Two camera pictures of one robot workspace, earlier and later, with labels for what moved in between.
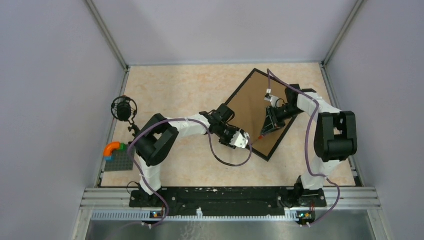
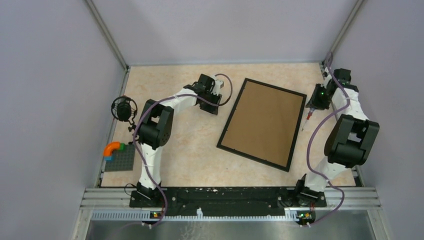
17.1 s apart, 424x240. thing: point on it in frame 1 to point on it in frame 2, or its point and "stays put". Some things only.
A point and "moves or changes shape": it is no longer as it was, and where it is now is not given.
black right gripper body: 278,118 to 320,100
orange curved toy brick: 110,146 stays put
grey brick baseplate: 122,161 stays put
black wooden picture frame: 248,107 moves or changes shape
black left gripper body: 226,134 to 208,107
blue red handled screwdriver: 260,137 to 308,116
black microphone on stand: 124,108 stays put
